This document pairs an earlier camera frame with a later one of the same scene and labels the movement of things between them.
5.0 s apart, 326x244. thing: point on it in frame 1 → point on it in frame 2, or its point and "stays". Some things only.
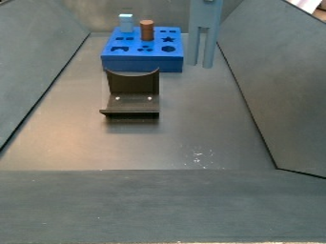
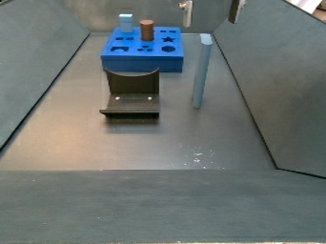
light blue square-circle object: [203, 15] → [201, 69]
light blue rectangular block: [126, 23] stays
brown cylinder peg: [147, 30] stays
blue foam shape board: [129, 54] stays
